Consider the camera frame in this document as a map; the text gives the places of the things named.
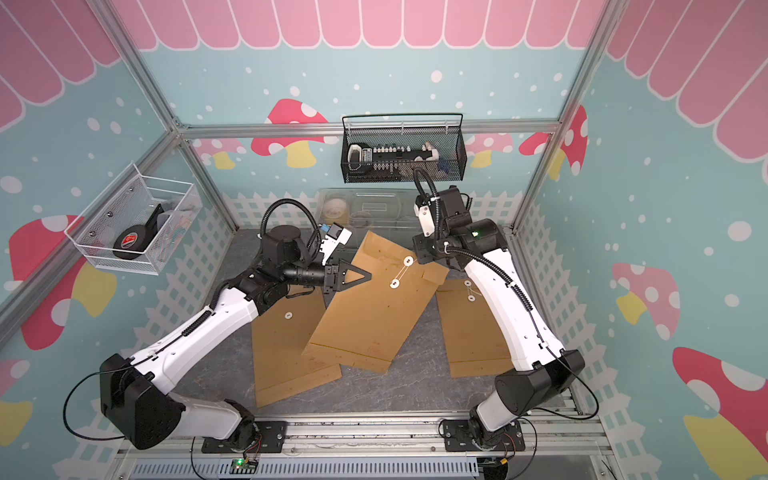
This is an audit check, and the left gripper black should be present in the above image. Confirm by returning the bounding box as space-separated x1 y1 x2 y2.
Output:
283 255 371 296

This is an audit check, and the bag closure string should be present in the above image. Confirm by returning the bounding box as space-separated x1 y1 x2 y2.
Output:
389 256 416 290

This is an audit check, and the brown file bag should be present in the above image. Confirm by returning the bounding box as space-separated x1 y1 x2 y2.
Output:
251 288 342 408
304 232 448 374
436 279 513 378

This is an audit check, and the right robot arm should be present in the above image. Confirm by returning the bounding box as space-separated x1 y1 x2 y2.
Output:
413 167 585 449

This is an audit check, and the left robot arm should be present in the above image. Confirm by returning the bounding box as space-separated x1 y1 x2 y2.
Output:
93 221 372 454

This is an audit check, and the clear plastic storage box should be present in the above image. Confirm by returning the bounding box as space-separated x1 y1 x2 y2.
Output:
317 188 422 235

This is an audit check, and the yellow tape roll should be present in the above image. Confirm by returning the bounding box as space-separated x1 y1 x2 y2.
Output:
321 198 350 227

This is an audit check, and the black power strip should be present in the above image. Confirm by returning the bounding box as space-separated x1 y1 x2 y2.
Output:
342 144 441 181

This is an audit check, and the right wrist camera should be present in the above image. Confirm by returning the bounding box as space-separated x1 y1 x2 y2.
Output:
414 204 436 237

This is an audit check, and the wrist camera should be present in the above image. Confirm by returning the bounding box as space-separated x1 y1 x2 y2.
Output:
414 204 436 237
319 223 352 265

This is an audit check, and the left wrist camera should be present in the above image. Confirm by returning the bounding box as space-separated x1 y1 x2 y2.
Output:
319 223 352 265

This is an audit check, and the black wire mesh basket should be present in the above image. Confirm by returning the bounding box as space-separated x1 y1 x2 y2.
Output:
340 112 467 184

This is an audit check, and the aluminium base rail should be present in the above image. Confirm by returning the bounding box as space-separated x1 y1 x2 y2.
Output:
106 412 623 479

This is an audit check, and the white wire mesh basket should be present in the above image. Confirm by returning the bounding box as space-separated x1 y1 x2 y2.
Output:
64 164 202 275

